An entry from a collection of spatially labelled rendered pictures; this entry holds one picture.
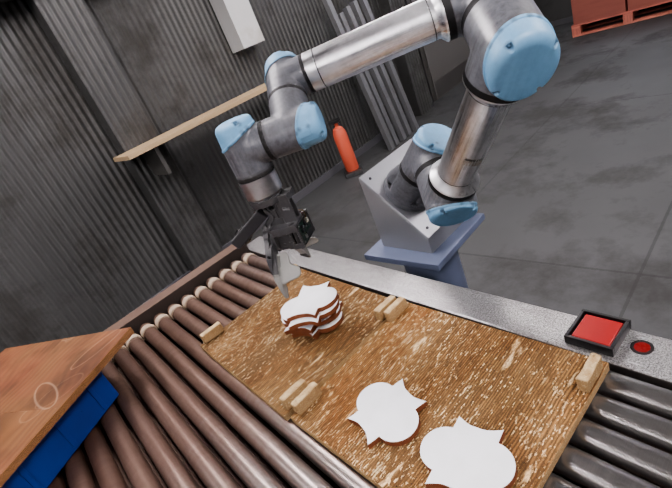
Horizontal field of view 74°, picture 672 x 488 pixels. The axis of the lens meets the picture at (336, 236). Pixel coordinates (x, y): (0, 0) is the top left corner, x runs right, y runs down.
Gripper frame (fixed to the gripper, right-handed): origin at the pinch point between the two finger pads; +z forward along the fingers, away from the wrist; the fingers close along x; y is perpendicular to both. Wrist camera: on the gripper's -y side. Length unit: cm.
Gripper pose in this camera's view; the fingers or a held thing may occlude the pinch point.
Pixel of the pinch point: (296, 277)
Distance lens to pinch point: 97.8
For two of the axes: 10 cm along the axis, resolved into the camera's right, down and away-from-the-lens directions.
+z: 3.5, 8.3, 4.2
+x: 2.5, -5.2, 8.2
